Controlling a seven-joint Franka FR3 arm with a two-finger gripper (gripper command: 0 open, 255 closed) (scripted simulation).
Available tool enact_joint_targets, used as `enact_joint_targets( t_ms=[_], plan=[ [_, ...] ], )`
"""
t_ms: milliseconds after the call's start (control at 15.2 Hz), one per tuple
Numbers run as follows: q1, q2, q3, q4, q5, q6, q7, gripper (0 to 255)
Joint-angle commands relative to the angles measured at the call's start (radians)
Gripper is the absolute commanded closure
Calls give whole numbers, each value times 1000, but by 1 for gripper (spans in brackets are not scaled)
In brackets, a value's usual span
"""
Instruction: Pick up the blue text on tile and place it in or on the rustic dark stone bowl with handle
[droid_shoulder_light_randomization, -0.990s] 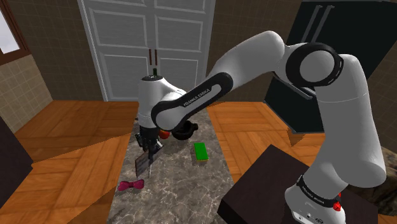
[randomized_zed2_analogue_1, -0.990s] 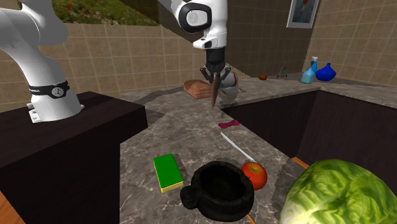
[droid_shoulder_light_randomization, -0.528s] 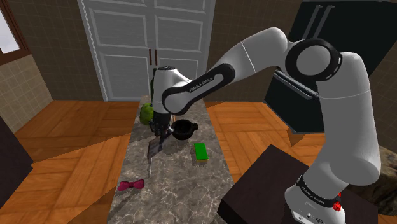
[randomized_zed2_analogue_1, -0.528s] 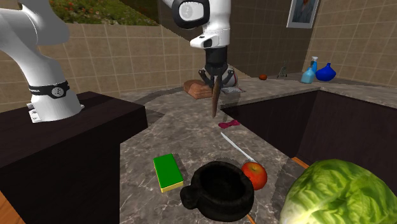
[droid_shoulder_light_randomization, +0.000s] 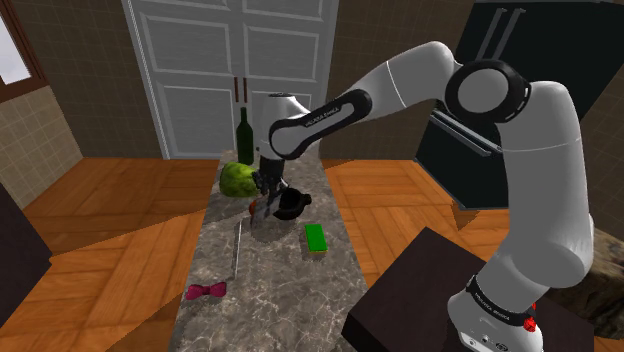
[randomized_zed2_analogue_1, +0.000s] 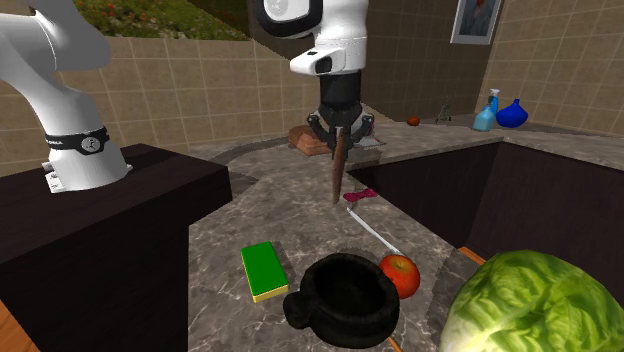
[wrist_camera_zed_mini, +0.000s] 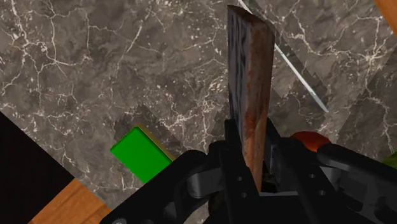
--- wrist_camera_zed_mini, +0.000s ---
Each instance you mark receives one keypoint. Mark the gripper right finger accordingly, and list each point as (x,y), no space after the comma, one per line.
(347,186)

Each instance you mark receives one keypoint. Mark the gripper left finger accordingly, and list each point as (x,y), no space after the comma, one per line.
(186,186)

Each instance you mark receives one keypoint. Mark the brown rusty slab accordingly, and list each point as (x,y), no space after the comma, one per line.
(252,77)

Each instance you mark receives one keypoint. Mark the green rounded thing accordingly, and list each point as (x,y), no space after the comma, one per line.
(392,160)

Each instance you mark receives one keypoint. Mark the green rectangular box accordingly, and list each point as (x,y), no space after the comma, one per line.
(139,153)

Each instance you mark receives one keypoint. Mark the red round fruit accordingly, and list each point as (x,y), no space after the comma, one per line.
(310,140)

